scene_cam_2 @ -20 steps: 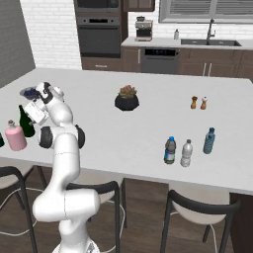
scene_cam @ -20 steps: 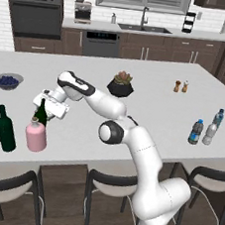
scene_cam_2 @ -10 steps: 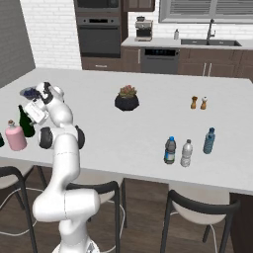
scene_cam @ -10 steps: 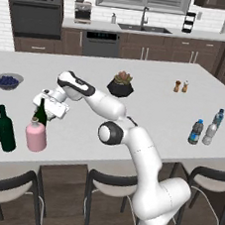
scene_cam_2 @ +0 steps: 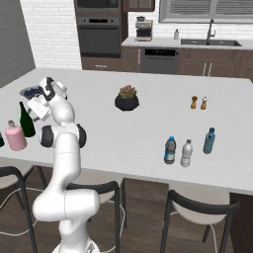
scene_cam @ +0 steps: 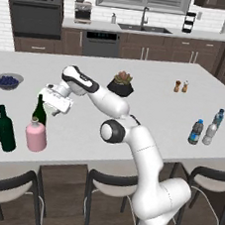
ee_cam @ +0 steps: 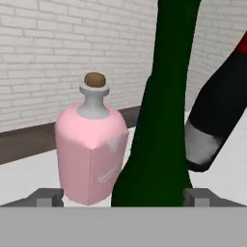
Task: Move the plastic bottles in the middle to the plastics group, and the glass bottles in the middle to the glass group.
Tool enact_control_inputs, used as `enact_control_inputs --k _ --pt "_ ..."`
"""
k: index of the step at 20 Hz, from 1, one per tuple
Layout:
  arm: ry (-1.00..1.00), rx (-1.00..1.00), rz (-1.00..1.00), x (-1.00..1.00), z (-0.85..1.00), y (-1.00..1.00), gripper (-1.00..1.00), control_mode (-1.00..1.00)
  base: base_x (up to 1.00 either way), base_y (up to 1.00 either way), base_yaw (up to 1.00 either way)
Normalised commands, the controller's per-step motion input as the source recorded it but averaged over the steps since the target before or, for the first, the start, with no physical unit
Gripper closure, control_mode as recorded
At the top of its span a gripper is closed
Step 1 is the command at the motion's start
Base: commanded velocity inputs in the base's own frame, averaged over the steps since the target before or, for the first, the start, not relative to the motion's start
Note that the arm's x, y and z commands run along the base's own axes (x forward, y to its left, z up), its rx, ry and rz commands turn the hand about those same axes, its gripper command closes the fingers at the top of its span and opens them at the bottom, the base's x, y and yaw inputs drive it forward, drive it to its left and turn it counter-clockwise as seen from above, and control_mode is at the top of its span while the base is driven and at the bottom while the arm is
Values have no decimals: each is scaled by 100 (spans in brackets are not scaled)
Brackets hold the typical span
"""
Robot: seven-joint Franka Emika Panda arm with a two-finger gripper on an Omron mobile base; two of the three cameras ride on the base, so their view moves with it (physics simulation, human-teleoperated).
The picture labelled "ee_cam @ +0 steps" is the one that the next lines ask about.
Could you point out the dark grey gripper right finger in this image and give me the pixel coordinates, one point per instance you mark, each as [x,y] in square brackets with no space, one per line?
[201,197]

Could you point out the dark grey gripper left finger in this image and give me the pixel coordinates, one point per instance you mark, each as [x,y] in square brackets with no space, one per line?
[45,197]

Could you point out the pink corked glass bottle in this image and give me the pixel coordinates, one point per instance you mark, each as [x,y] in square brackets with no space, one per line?
[87,151]

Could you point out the dark green glass bottle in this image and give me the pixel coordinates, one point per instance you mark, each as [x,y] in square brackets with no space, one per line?
[160,128]

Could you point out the black bottle with red cap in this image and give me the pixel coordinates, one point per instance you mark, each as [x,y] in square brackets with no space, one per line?
[218,109]

